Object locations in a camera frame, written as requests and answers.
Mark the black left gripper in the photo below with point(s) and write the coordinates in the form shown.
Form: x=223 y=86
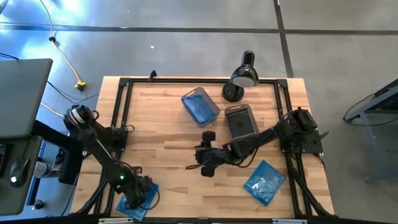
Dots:
x=138 y=192

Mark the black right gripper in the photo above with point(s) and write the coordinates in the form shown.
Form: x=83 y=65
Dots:
x=213 y=155

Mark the blue Blu-ray case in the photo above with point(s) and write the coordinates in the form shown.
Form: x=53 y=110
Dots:
x=200 y=109
x=138 y=213
x=264 y=183

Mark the clear CD jewel case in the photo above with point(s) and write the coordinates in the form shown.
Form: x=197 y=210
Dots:
x=231 y=117

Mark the black-tray CD jewel case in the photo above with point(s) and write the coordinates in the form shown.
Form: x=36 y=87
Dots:
x=244 y=129

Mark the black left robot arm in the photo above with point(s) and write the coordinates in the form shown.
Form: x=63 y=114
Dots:
x=99 y=146

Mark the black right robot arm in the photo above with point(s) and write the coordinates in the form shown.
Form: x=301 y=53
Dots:
x=267 y=137

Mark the white label strip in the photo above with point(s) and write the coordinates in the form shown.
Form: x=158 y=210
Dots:
x=115 y=220
x=289 y=221

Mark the black desk support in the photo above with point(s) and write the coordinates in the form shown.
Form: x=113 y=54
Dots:
x=70 y=168

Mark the black desk lamp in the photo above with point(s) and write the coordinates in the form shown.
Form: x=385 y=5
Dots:
x=245 y=74

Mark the small black clamp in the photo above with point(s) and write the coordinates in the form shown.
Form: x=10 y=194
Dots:
x=153 y=75

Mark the white plastic bottle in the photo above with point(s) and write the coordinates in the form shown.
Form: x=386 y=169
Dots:
x=42 y=169

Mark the black caster wheel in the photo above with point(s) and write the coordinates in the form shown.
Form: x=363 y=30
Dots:
x=38 y=204

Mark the grey desk with mouse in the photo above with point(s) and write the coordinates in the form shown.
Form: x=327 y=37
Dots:
x=18 y=199

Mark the black computer mouse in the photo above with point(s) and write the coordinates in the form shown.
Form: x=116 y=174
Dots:
x=19 y=171

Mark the grey desk top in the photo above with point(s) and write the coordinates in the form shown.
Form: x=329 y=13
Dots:
x=21 y=96

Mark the grey metal table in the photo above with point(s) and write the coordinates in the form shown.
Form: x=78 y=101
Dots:
x=377 y=103

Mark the black aluminium table frame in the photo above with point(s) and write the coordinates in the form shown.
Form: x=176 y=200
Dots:
x=202 y=80

